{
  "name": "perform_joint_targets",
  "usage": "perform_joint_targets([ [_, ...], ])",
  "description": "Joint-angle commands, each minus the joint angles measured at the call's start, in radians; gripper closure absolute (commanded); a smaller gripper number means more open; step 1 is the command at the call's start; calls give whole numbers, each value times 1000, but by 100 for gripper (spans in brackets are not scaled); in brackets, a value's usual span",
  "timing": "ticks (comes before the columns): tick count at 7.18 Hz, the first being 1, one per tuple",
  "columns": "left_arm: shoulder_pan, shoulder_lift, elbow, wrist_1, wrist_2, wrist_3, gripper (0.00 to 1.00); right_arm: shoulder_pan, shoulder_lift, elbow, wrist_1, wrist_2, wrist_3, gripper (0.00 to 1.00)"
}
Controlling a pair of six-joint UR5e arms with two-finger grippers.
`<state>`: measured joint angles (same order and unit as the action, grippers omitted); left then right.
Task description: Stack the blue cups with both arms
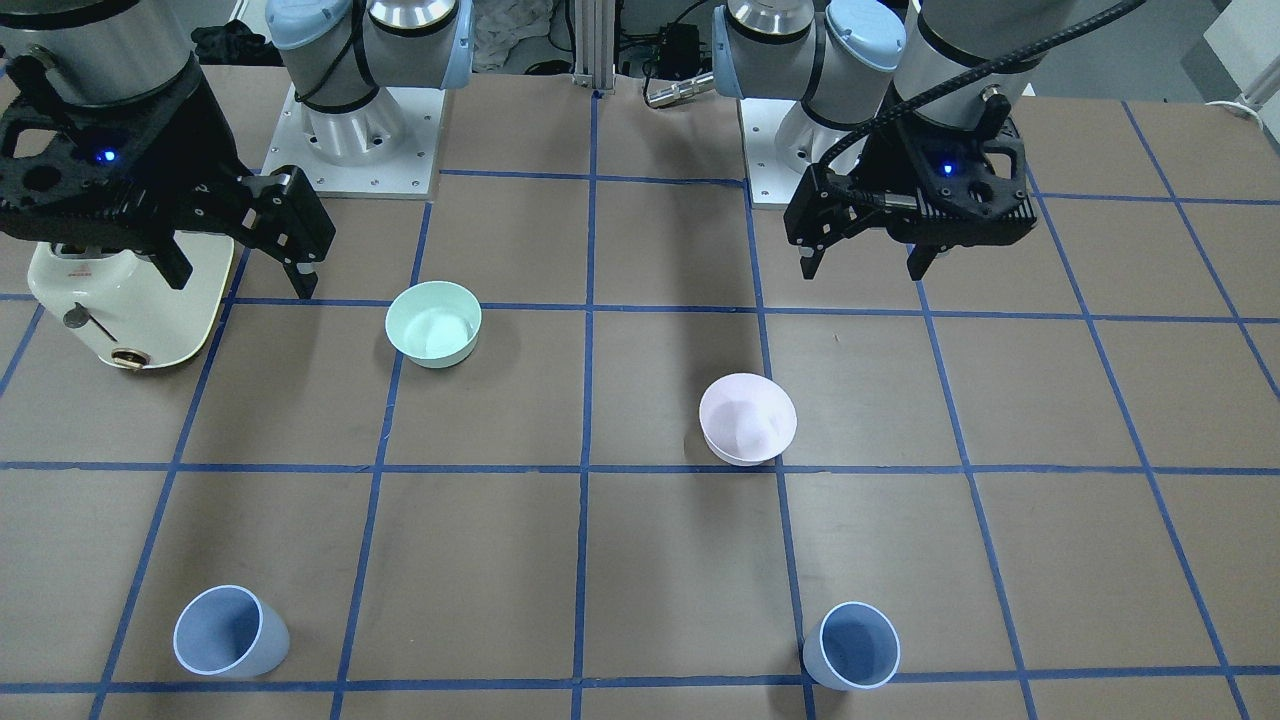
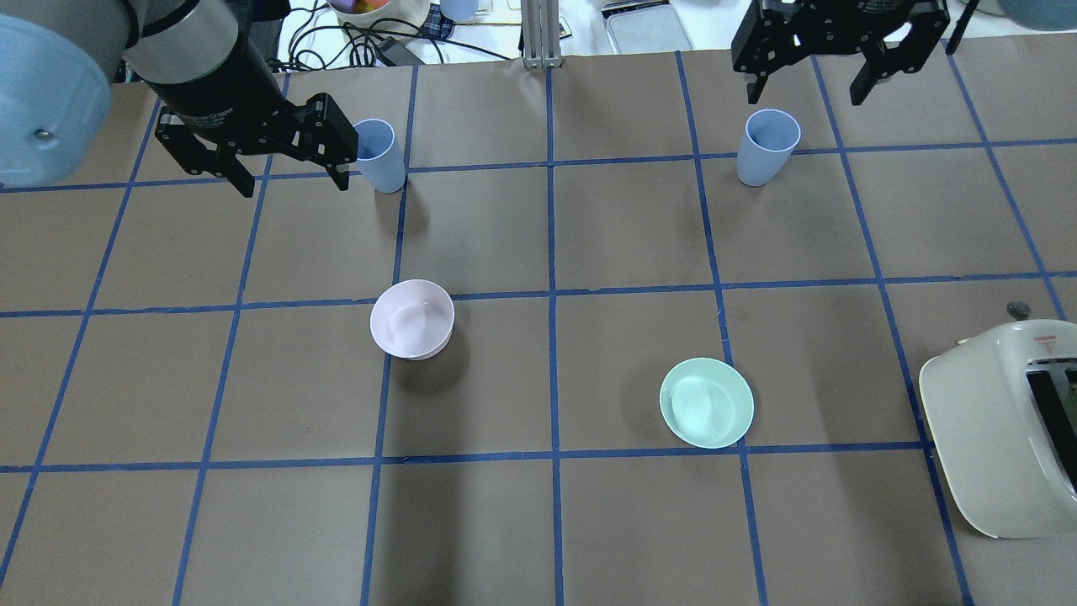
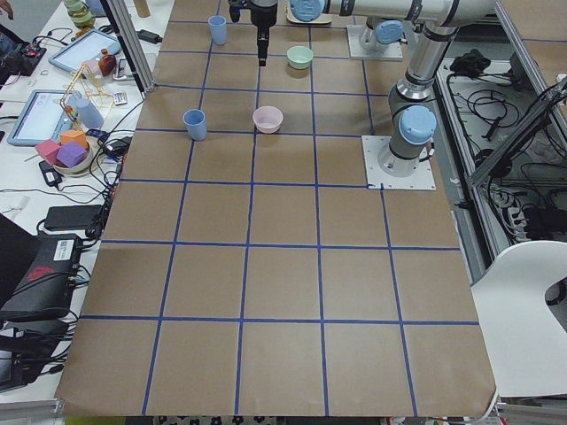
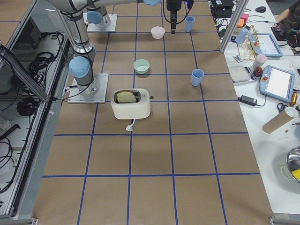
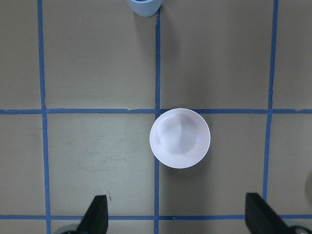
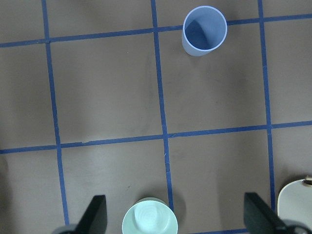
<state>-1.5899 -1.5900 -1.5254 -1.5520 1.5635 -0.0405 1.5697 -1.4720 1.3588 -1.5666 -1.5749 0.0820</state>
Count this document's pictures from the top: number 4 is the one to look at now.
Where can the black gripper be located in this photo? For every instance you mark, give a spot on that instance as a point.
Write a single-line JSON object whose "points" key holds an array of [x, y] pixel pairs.
{"points": [[172, 6]]}

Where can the blue cup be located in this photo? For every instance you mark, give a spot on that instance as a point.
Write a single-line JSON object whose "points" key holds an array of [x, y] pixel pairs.
{"points": [[196, 77], [241, 37], [189, 23]]}

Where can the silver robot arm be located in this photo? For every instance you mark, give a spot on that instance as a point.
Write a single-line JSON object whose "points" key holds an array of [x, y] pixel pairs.
{"points": [[81, 66]]}

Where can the pink bowl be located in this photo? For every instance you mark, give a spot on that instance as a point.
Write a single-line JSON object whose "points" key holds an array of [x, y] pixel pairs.
{"points": [[157, 32]]}

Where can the green bowl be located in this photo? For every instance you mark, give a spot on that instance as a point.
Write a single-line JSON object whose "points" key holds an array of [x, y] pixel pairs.
{"points": [[141, 66]]}

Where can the blue cup on rack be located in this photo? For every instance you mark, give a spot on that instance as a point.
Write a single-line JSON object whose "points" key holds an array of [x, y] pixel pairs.
{"points": [[241, 37]]}

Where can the sticky note blocks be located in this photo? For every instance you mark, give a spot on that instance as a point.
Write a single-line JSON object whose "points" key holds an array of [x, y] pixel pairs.
{"points": [[242, 21]]}

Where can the white remote control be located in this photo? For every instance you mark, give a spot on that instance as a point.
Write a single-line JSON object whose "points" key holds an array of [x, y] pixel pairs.
{"points": [[237, 58]]}

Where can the kitchen scale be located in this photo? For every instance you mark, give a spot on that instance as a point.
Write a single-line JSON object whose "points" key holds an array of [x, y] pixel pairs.
{"points": [[241, 75]]}

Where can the computer mouse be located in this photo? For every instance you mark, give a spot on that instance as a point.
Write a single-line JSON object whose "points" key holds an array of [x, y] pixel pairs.
{"points": [[260, 9]]}

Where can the bread slice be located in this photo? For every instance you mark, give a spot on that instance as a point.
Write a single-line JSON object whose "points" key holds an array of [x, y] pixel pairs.
{"points": [[125, 96]]}

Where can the teach pendant far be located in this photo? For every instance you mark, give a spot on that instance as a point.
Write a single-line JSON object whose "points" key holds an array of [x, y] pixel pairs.
{"points": [[269, 46]]}

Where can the teach pendant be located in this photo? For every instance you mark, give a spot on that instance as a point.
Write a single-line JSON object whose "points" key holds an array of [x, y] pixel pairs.
{"points": [[269, 46], [277, 83]]}

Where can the pink cup on desk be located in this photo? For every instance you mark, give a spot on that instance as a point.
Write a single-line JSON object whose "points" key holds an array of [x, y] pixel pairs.
{"points": [[259, 61]]}

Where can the cream toaster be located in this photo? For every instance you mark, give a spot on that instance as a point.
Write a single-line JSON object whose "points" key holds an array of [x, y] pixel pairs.
{"points": [[135, 110]]}

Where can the red apple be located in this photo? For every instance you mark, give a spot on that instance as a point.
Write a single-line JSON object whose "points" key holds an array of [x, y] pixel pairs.
{"points": [[258, 71]]}

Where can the black power adapter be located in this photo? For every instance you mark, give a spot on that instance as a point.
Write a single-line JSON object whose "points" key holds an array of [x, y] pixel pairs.
{"points": [[248, 100]]}

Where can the teach pendant near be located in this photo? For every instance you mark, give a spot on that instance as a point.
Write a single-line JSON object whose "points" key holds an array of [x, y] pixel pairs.
{"points": [[277, 83]]}

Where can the black scissors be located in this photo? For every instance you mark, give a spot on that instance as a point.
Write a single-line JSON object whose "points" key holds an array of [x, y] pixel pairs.
{"points": [[281, 107]]}

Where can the cardboard tube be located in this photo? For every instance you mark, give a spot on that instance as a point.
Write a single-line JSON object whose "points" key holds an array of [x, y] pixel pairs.
{"points": [[282, 118]]}

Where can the metal bowl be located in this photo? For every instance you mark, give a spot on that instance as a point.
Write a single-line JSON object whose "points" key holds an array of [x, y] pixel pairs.
{"points": [[293, 163]]}

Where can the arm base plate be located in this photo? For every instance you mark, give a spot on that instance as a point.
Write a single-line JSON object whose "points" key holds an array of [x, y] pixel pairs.
{"points": [[96, 92], [107, 27]]}

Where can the aluminium frame post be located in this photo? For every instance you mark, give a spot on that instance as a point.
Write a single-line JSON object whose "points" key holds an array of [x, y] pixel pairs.
{"points": [[240, 6]]}

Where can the gold wire rack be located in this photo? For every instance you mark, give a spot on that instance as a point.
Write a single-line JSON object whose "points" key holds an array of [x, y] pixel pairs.
{"points": [[251, 46]]}

